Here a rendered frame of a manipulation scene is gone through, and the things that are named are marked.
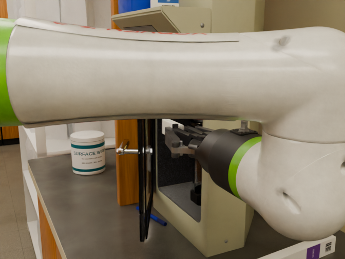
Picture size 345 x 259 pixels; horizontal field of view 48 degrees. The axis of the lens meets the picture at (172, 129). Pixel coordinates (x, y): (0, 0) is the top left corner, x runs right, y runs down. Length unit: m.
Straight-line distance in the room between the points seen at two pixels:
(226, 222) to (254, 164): 0.50
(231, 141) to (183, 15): 0.35
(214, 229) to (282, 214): 0.52
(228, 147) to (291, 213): 0.14
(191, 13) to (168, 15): 0.05
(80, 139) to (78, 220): 0.41
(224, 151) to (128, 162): 0.70
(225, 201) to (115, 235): 0.32
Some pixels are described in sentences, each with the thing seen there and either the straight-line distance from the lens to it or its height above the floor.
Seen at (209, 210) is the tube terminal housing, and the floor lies 1.06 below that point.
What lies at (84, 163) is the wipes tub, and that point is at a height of 0.99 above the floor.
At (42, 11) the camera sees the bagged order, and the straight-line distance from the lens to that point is 2.13.
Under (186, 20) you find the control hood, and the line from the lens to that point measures 0.80.
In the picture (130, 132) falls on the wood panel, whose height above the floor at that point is 1.17.
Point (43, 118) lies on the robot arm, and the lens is 0.41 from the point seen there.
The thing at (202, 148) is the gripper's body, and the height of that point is 1.29.
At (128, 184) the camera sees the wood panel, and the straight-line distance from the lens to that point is 1.22.
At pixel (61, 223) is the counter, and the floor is 0.94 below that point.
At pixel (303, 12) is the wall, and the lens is 1.24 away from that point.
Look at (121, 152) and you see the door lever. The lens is 0.87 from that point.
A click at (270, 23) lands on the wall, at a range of 1.34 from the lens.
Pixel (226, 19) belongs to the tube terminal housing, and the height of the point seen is 1.49.
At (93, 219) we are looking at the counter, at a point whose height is 0.94.
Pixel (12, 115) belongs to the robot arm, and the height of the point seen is 1.37.
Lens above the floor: 1.44
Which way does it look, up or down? 13 degrees down
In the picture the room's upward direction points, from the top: straight up
